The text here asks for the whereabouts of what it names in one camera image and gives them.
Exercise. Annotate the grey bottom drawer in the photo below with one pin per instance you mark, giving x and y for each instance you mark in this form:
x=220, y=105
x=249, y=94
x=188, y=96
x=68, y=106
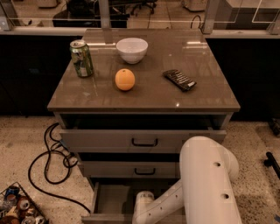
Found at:
x=115, y=198

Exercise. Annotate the dark snack bar packet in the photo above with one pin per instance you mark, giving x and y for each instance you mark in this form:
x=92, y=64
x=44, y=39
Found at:
x=179, y=79

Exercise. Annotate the black office chair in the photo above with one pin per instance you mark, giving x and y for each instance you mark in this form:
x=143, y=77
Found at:
x=151, y=4

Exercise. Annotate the grey middle drawer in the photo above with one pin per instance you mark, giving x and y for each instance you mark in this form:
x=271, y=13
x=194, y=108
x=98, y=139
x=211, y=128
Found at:
x=130, y=165

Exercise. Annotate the grey drawer cabinet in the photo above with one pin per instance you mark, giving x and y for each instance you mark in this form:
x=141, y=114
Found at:
x=184, y=50

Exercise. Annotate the wire basket of cans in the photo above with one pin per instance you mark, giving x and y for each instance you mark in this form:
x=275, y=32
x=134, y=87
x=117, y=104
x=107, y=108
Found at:
x=17, y=207

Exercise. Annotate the grey drawer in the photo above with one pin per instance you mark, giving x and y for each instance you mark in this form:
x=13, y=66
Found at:
x=130, y=165
x=133, y=140
x=115, y=198

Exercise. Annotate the orange fruit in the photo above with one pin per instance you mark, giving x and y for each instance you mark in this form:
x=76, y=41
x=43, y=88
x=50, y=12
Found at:
x=125, y=79

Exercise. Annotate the green soda can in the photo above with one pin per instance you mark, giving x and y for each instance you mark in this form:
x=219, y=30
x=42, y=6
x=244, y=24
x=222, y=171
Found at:
x=81, y=58

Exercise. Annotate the black chair base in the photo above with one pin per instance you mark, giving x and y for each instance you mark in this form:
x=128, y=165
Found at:
x=271, y=161

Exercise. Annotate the grey top drawer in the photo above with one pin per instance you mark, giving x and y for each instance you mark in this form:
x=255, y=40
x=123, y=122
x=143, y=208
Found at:
x=133, y=140

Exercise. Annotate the white ceramic bowl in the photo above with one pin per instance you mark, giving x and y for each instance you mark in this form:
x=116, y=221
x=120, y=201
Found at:
x=132, y=50

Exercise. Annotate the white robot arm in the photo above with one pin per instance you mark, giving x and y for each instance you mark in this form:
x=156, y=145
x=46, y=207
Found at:
x=204, y=190

